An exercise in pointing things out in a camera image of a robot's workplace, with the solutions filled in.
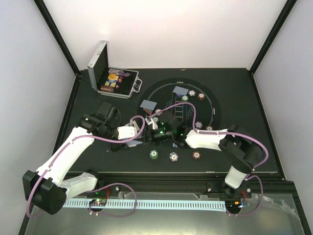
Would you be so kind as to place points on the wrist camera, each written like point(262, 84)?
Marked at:
point(169, 121)
point(108, 111)

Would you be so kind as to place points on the brown poker chip stack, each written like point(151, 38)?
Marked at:
point(196, 155)

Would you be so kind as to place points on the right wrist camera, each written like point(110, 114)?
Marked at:
point(169, 121)

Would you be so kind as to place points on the blue white chip stack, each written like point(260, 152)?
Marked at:
point(173, 156)

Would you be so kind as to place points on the purple chip roll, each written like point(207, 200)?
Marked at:
point(116, 72)

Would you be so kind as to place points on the yellow big blind button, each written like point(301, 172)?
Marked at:
point(113, 77)

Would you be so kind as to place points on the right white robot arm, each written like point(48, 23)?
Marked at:
point(244, 152)

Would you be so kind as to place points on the white slotted cable duct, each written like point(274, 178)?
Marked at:
point(193, 205)

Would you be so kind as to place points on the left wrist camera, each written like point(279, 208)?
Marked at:
point(108, 111)

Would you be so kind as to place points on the open aluminium poker case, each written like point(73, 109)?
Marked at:
point(109, 81)

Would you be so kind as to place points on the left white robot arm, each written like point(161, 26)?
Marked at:
point(46, 187)

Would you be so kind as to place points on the green poker chip stack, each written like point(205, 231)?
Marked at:
point(153, 154)

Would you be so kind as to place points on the round black poker mat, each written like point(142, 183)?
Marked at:
point(207, 111)

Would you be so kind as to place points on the red triangular all-in marker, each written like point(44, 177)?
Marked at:
point(148, 111)

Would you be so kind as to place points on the blue white chip top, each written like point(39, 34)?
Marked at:
point(192, 93)

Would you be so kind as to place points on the dealt card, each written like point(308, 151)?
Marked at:
point(147, 104)
point(180, 90)

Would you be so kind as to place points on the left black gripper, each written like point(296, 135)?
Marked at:
point(117, 146)

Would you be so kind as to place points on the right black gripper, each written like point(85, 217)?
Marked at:
point(150, 135)

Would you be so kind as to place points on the blue backed card deck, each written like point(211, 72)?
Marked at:
point(133, 143)

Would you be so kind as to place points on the black aluminium rail base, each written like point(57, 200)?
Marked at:
point(200, 184)

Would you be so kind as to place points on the orange black chip roll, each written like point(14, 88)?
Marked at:
point(107, 89)

